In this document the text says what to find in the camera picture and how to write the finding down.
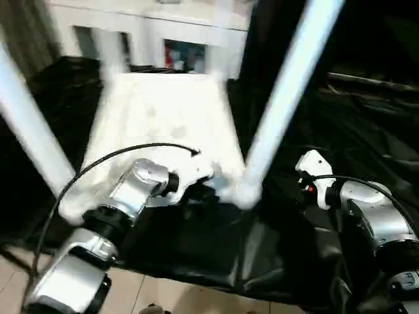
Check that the white plastic table top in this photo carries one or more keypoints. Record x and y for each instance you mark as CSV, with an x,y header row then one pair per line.
x,y
163,108

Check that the white plastic table leg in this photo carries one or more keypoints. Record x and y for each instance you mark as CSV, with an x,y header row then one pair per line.
x,y
114,65
288,81
29,124
217,65

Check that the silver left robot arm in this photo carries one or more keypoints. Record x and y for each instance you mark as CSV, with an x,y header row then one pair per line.
x,y
137,193

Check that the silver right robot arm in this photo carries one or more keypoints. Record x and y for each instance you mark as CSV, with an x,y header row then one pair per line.
x,y
376,216

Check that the black mat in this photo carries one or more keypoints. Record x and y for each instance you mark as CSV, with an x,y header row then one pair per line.
x,y
196,245

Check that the dark metal rod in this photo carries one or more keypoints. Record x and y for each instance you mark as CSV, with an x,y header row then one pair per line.
x,y
376,81

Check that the white cabinet with glass doors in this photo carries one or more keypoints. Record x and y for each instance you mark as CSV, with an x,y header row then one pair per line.
x,y
163,19

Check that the black metal stand leg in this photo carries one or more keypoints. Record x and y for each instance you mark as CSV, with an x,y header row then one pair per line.
x,y
14,258

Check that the grey curtain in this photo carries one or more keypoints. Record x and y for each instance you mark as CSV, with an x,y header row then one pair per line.
x,y
29,26

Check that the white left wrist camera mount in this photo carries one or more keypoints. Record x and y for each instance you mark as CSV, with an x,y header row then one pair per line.
x,y
193,167

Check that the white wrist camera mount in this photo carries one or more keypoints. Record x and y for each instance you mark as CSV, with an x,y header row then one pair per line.
x,y
193,167
314,162

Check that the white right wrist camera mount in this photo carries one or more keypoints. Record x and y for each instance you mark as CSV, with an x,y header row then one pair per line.
x,y
314,162

